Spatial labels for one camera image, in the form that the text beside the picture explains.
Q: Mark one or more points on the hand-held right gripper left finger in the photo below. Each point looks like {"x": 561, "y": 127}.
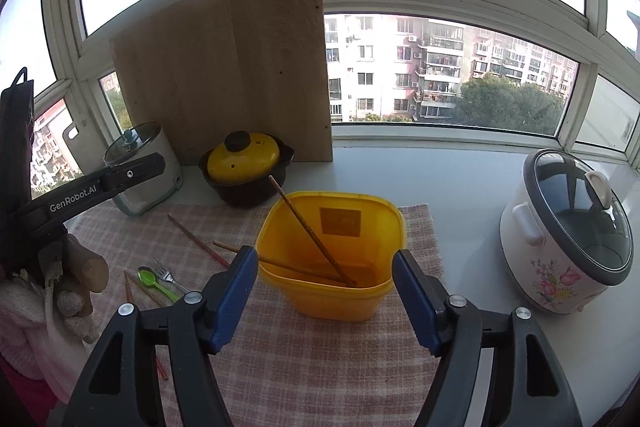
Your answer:
{"x": 235, "y": 302}

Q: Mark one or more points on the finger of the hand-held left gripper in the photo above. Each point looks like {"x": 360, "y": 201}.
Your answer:
{"x": 137, "y": 171}

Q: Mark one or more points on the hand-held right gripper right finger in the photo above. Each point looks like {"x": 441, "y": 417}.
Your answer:
{"x": 415, "y": 302}

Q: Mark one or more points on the metal fork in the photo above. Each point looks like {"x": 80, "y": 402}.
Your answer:
{"x": 167, "y": 276}

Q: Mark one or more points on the yellow plastic container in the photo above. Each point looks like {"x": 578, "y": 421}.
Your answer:
{"x": 325, "y": 302}

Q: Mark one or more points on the green plastic spoon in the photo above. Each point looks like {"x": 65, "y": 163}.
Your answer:
{"x": 147, "y": 278}

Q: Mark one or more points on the person's left forearm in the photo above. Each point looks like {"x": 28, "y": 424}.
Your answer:
{"x": 20, "y": 322}

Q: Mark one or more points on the person's left hand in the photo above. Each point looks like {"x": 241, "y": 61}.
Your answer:
{"x": 82, "y": 267}

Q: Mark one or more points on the white and teal electric cooker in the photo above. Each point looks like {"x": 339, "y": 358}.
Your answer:
{"x": 145, "y": 202}

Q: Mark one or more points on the pink plaid cloth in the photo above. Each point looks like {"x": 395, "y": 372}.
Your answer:
{"x": 280, "y": 357}

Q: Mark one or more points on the black cloth item with loop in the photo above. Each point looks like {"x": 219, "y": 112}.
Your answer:
{"x": 15, "y": 142}

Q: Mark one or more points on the yellow pot lid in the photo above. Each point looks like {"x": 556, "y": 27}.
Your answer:
{"x": 245, "y": 157}

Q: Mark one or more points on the dark brown clay pot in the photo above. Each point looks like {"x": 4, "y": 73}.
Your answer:
{"x": 250, "y": 194}

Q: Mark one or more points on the wooden board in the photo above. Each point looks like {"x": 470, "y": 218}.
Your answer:
{"x": 225, "y": 72}

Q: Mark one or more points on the white floral rice cooker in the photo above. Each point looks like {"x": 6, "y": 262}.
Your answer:
{"x": 540, "y": 257}

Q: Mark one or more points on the green tree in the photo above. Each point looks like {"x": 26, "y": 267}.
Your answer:
{"x": 505, "y": 102}

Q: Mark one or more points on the pink apartment building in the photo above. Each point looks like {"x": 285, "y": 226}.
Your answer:
{"x": 375, "y": 67}

